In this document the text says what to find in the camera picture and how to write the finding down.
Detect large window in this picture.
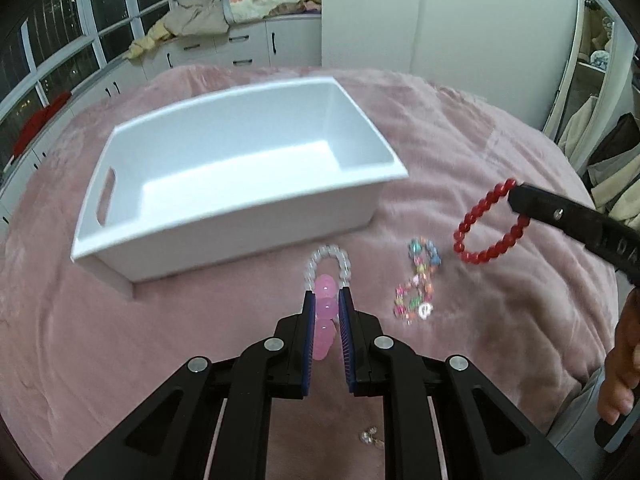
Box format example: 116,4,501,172
1,0,175,165

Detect white wardrobe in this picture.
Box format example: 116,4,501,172
321,0,578,129

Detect red bead bracelet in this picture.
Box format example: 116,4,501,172
452,176,533,266

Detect hanging clothes at right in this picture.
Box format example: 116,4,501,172
584,114,639,231

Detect silver pearl hair clip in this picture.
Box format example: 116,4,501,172
359,426,385,450

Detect clear white bead bracelet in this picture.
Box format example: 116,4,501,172
304,245,354,292

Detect white drawer cabinet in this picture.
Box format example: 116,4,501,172
1,13,322,231

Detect pile of clothes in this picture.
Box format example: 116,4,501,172
122,0,321,60

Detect red cushion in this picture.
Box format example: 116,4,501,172
12,91,72,157

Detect pink bead bracelet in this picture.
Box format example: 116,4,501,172
312,273,339,362

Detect white open shelf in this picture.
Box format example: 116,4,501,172
542,0,636,172

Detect white storage box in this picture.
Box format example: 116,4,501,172
70,77,408,295

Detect pink plush blanket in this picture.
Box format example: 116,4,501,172
0,63,622,480

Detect multicolour bead bracelet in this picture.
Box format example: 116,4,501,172
392,237,445,325

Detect person's right hand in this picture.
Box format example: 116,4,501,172
598,288,640,425

